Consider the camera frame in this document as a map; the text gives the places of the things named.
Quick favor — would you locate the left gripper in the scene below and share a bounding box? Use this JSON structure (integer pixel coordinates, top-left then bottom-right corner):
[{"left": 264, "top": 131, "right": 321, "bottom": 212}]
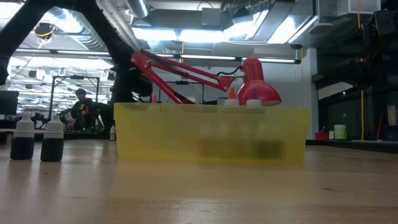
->
[{"left": 99, "top": 49, "right": 154, "bottom": 131}]

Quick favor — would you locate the yellow translucent plastic bin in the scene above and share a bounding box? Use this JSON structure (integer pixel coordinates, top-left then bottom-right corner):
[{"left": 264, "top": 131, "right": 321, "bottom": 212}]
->
[{"left": 113, "top": 102, "right": 311, "bottom": 164}]

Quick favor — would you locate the small dark bottle white cap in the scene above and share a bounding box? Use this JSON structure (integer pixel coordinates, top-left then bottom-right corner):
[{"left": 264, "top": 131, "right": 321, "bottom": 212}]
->
[
  {"left": 40, "top": 113, "right": 65, "bottom": 162},
  {"left": 251, "top": 123, "right": 270, "bottom": 160},
  {"left": 9, "top": 112, "right": 35, "bottom": 161}
]

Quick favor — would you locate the tall orange food coloring bottle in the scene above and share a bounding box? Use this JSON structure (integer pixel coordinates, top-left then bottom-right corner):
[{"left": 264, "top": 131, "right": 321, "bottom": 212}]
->
[{"left": 224, "top": 86, "right": 240, "bottom": 107}]

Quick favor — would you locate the tall purple food coloring bottle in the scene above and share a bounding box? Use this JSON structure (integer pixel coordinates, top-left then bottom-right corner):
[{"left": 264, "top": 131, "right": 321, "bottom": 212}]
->
[{"left": 246, "top": 88, "right": 262, "bottom": 108}]

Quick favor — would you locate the person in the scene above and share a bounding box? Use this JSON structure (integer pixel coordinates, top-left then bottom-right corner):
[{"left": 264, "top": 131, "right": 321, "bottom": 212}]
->
[{"left": 70, "top": 88, "right": 98, "bottom": 131}]

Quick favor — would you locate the background workbench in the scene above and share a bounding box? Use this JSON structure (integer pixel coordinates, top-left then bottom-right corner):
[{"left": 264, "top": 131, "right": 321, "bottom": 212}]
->
[{"left": 0, "top": 126, "right": 111, "bottom": 141}]

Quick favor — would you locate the black monitor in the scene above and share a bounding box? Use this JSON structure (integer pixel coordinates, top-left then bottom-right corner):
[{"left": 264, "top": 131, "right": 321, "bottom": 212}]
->
[{"left": 0, "top": 90, "right": 19, "bottom": 116}]

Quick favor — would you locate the long ceiling light bar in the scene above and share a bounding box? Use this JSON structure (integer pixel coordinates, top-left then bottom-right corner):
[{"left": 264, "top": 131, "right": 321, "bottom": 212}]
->
[{"left": 12, "top": 48, "right": 302, "bottom": 65}]

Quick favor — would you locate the grey ceiling vent box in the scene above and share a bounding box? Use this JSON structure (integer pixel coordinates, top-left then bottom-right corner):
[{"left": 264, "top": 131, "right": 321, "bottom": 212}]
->
[{"left": 201, "top": 7, "right": 223, "bottom": 27}]

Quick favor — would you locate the red desk lamp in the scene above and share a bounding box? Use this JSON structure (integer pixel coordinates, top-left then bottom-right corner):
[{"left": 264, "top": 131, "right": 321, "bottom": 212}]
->
[{"left": 130, "top": 49, "right": 283, "bottom": 107}]

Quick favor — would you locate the light green cup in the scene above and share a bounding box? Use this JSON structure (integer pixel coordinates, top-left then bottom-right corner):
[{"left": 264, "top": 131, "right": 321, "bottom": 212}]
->
[{"left": 334, "top": 124, "right": 347, "bottom": 141}]

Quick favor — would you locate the black background frame stand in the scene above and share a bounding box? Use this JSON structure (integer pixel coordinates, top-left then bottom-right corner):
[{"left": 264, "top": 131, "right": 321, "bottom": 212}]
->
[{"left": 49, "top": 75, "right": 101, "bottom": 130}]

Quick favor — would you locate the silver ceiling duct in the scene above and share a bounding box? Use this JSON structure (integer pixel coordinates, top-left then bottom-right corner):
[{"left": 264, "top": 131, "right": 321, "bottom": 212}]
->
[{"left": 126, "top": 0, "right": 150, "bottom": 19}]

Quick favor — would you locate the black lamp power cable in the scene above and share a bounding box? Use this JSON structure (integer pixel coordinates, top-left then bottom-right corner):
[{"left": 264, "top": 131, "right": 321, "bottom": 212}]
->
[{"left": 216, "top": 64, "right": 244, "bottom": 77}]

